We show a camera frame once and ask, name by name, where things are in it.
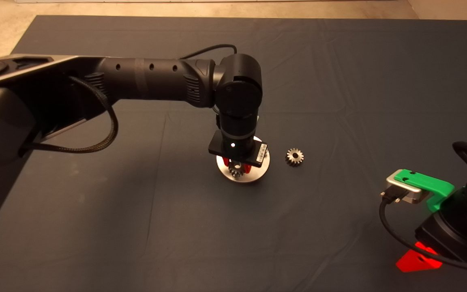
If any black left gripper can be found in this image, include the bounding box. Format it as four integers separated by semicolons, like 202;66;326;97
208;131;268;173

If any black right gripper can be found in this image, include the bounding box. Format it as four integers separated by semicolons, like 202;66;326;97
396;182;467;273

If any small steel spur gear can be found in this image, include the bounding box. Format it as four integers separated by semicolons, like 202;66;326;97
229;161;245;179
285;148;304;167

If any round metal carrier plate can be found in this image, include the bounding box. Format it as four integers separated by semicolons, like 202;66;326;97
216;136;270;183

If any dark grey table cloth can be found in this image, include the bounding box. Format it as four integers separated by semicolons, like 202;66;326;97
0;15;467;292

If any black right camera cable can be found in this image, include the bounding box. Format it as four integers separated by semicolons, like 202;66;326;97
379;194;467;274

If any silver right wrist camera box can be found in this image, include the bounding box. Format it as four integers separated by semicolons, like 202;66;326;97
386;175;431;204

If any green right camera mount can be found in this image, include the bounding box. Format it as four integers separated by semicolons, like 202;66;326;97
394;170;455;212

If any thin black left camera cable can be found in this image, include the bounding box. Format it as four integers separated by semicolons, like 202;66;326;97
180;44;238;60

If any braided black left arm cable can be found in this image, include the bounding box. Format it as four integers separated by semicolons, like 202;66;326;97
18;76;119;158

